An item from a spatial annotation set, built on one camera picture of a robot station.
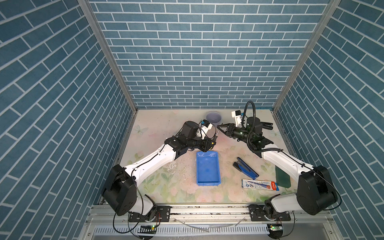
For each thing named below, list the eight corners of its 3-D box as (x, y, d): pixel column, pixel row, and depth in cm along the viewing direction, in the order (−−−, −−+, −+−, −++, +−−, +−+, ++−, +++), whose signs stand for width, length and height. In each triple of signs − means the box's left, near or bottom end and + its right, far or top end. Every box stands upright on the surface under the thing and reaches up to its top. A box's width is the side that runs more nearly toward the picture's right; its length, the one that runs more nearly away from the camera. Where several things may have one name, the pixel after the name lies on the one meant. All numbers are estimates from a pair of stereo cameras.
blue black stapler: (252, 183, 86) (254, 181, 83) (231, 164, 93) (232, 162, 91) (257, 177, 88) (259, 175, 85) (237, 159, 95) (238, 156, 93)
